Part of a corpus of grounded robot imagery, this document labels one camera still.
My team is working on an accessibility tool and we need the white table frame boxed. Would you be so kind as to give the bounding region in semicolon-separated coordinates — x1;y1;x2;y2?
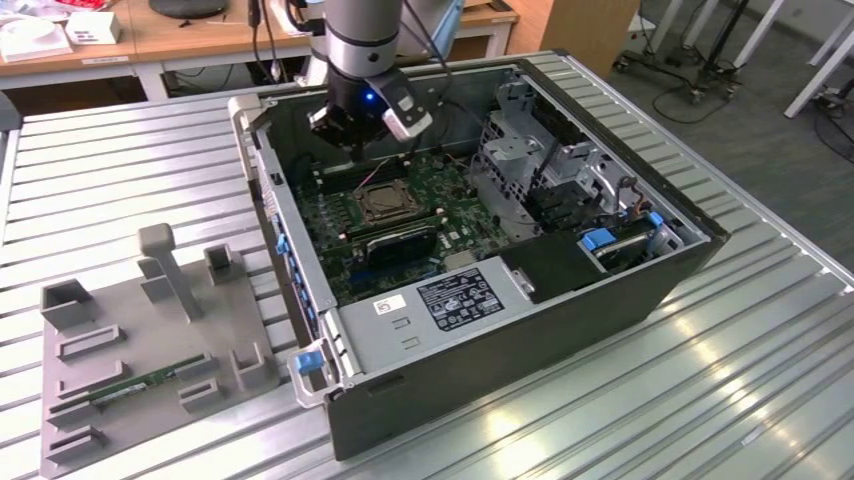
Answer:
630;0;786;69

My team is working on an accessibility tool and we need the grey parts rack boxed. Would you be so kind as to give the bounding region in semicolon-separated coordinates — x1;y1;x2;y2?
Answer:
37;223;283;479

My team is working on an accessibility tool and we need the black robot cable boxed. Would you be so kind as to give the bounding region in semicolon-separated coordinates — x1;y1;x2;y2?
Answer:
247;0;285;84

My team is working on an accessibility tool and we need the black monitor base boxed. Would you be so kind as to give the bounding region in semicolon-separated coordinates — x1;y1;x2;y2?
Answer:
147;0;229;19

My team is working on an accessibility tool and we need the square silver CPU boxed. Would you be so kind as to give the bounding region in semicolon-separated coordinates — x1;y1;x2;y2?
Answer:
366;187;414;215

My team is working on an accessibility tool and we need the blue disk carrier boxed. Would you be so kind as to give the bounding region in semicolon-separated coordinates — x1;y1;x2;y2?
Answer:
576;219;655;275

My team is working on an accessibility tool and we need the silver perforated drive cage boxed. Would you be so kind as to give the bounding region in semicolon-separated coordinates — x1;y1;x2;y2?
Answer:
474;108;559;239

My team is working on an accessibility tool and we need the green motherboard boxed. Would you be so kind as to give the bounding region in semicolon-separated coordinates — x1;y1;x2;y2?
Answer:
292;152;519;307

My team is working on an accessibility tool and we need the green RAM stick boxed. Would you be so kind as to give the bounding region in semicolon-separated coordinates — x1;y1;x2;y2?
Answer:
84;352;207;410

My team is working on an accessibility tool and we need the black disk bay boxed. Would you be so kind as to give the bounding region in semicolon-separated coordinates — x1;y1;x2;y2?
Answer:
524;180;599;232

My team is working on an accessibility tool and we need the silver metal disk bracket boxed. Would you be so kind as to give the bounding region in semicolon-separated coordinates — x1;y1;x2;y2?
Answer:
551;141;646;221

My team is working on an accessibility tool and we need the metal socket cover frame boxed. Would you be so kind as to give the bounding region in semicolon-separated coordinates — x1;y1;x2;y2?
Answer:
351;178;432;227

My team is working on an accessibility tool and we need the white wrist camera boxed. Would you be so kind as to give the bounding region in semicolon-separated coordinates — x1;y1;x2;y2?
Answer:
370;74;434;141

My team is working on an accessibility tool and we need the black plastic shroud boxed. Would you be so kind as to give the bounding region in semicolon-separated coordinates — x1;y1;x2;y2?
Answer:
498;230;606;304

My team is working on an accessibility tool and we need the black open PC case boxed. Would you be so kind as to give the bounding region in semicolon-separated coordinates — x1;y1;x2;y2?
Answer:
225;48;730;462

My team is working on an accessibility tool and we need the black wheeled equipment stand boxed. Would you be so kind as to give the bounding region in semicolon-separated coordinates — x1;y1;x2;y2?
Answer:
611;0;747;105

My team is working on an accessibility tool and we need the white tray with plate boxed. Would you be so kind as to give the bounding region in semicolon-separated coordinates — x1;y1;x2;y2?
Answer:
0;17;75;65

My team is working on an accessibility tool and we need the white labelled box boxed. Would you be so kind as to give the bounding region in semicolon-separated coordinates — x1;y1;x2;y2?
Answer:
64;10;124;47

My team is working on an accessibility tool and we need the CPU socket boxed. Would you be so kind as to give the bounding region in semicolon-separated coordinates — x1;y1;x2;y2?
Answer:
350;177;435;229

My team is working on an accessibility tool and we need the black wire bundle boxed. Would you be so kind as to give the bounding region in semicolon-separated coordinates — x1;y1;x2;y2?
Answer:
616;175;652;221

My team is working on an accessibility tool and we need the white sticker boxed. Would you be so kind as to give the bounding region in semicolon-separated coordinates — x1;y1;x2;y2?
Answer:
368;293;410;316

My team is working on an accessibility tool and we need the silver optical bay bracket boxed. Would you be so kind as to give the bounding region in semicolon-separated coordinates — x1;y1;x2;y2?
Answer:
495;79;536;117

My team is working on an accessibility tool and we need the grey case handle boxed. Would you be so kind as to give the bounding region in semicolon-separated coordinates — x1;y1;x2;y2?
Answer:
284;335;335;410

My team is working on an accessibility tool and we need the blue case latch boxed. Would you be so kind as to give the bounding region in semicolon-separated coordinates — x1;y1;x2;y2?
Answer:
291;351;324;377

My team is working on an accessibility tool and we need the long wooden desk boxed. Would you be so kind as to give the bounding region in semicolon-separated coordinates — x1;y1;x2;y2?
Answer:
0;0;322;104

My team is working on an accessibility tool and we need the wooden cabinet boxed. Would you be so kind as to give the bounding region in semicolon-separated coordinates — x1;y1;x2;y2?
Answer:
510;0;642;80

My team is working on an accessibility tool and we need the black RAM slot bank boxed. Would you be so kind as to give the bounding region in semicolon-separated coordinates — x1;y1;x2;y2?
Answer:
340;212;447;245
311;158;410;195

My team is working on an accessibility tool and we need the black rating label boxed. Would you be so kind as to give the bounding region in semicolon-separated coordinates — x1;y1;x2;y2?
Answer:
415;266;503;332

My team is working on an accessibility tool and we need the grey power supply unit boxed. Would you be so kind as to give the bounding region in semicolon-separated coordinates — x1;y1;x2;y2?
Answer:
335;255;539;377

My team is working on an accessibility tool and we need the white table leg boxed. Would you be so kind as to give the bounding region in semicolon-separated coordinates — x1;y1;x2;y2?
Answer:
783;0;854;120

